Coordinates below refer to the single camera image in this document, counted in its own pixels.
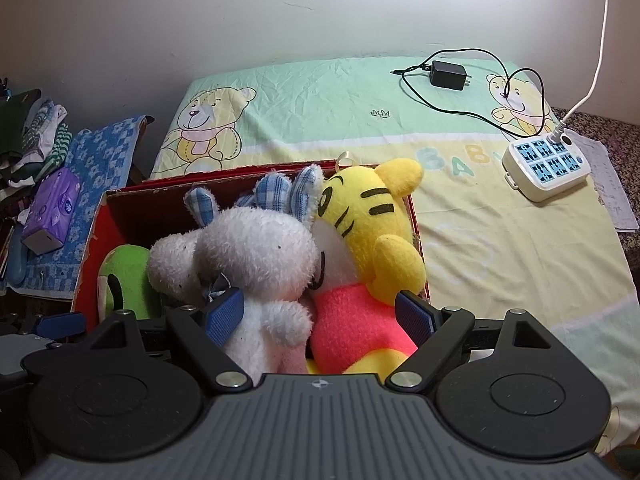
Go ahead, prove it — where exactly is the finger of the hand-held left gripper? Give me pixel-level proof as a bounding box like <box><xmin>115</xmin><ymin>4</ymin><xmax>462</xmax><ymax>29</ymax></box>
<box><xmin>0</xmin><ymin>310</ymin><xmax>90</xmax><ymax>345</ymax></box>

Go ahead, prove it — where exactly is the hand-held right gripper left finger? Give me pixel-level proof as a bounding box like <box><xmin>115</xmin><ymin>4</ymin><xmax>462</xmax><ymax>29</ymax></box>
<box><xmin>87</xmin><ymin>287</ymin><xmax>254</xmax><ymax>394</ymax></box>

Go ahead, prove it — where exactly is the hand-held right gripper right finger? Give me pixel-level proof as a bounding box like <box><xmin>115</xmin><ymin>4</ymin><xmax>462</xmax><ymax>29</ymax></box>
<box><xmin>386</xmin><ymin>290</ymin><xmax>556</xmax><ymax>393</ymax></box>

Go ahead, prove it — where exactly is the white rabbit plush toy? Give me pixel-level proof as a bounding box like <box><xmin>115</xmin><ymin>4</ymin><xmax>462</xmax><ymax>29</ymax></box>
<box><xmin>148</xmin><ymin>162</ymin><xmax>327</xmax><ymax>377</ymax></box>

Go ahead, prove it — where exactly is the pink bear plush toy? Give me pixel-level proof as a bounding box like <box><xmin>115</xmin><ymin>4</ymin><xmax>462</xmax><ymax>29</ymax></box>
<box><xmin>277</xmin><ymin>342</ymin><xmax>309</xmax><ymax>375</ymax></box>

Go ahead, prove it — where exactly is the green plush toy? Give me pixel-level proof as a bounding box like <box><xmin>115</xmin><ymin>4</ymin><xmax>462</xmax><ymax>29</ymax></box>
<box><xmin>94</xmin><ymin>243</ymin><xmax>164</xmax><ymax>322</ymax></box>

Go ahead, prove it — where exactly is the yellow tiger plush toy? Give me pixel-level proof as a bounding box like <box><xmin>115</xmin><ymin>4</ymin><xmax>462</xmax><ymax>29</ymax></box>
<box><xmin>306</xmin><ymin>150</ymin><xmax>429</xmax><ymax>377</ymax></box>

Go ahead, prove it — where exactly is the red cardboard box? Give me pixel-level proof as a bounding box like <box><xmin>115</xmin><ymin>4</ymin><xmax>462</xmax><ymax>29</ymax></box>
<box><xmin>70</xmin><ymin>160</ymin><xmax>432</xmax><ymax>329</ymax></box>

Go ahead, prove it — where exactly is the blue plastic object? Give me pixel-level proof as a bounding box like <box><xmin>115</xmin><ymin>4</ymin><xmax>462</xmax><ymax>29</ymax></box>
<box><xmin>4</xmin><ymin>224</ymin><xmax>32</xmax><ymax>289</ymax></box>

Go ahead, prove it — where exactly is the purple tissue pack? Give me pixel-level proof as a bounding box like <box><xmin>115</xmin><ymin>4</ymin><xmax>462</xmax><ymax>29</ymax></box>
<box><xmin>20</xmin><ymin>167</ymin><xmax>83</xmax><ymax>255</ymax></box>

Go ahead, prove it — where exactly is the blue patterned towel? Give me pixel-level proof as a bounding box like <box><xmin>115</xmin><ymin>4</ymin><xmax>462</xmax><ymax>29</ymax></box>
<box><xmin>10</xmin><ymin>114</ymin><xmax>156</xmax><ymax>302</ymax></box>

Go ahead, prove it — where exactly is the white power strip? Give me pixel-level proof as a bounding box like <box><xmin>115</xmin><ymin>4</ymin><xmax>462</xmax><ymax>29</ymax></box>
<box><xmin>501</xmin><ymin>130</ymin><xmax>591</xmax><ymax>205</ymax></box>

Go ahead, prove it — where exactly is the pile of folded clothes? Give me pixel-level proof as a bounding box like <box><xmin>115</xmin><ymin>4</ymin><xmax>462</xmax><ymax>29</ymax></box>
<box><xmin>0</xmin><ymin>88</ymin><xmax>74</xmax><ymax>222</ymax></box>

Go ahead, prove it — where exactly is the stack of handwritten papers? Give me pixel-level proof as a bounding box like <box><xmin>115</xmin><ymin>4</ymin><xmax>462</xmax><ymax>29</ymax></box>
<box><xmin>581</xmin><ymin>135</ymin><xmax>640</xmax><ymax>234</ymax></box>

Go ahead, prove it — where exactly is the brown patterned cloth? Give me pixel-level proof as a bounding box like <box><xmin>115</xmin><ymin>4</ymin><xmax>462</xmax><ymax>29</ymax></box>
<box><xmin>549</xmin><ymin>106</ymin><xmax>640</xmax><ymax>241</ymax></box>

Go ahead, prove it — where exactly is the grey plug with white cable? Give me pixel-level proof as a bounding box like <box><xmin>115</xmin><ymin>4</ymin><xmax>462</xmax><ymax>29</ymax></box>
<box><xmin>549</xmin><ymin>0</ymin><xmax>612</xmax><ymax>149</ymax></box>

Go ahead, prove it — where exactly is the black power adapter with cable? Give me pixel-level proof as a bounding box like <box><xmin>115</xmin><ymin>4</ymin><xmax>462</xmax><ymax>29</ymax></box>
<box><xmin>390</xmin><ymin>48</ymin><xmax>546</xmax><ymax>142</ymax></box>

